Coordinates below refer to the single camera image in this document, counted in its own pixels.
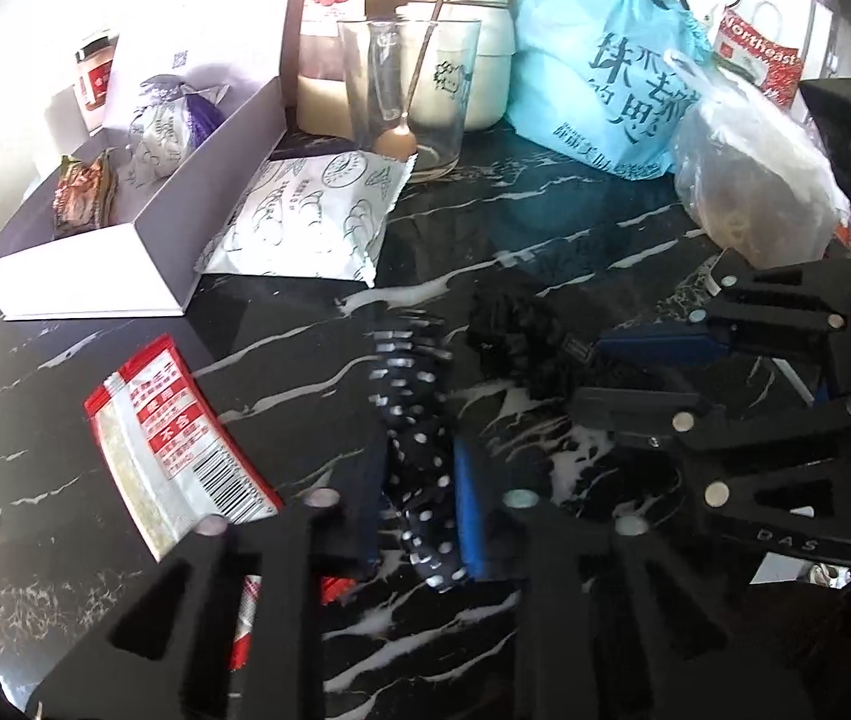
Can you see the red lid jar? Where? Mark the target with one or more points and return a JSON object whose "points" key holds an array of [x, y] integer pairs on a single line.
{"points": [[94, 71]]}

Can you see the white printed snack packet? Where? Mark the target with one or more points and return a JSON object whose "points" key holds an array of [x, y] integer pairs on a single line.
{"points": [[159, 139], [305, 217]]}

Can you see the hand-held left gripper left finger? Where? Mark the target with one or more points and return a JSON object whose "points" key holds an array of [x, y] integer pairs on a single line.
{"points": [[365, 510]]}

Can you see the brown cereal packet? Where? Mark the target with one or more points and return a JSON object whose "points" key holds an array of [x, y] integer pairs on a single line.
{"points": [[84, 195]]}

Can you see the white kettle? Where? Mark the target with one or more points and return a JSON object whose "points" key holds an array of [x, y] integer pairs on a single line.
{"points": [[481, 52]]}

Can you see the lavender gift box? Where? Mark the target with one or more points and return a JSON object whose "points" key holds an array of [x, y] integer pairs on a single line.
{"points": [[95, 270]]}

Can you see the metal spoon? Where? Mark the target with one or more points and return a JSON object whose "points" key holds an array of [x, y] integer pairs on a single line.
{"points": [[397, 142]]}

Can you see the black polka dot cloth band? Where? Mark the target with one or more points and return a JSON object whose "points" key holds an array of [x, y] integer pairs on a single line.
{"points": [[414, 427]]}

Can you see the red white packet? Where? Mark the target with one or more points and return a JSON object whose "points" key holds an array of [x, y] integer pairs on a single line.
{"points": [[170, 442], [245, 615]]}

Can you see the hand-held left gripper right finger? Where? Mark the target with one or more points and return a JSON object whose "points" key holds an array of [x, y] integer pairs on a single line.
{"points": [[474, 510]]}

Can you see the clear plastic bag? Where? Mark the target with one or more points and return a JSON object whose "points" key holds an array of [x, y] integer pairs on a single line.
{"points": [[755, 180]]}

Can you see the beige pouch red label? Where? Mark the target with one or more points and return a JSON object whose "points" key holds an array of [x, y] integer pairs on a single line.
{"points": [[328, 30]]}

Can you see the red white bag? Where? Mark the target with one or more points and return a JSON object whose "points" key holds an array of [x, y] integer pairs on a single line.
{"points": [[759, 60]]}

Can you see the blue plastic bag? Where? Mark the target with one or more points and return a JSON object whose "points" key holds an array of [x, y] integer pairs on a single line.
{"points": [[582, 52]]}

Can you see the purple sachet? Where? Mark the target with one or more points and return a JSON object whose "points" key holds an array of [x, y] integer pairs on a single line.
{"points": [[196, 116]]}

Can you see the clear glass cup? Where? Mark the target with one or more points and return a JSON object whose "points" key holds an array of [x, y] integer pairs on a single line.
{"points": [[440, 127]]}

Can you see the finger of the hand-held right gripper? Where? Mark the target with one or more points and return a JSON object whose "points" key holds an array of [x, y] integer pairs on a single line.
{"points": [[657, 345], [620, 405]]}

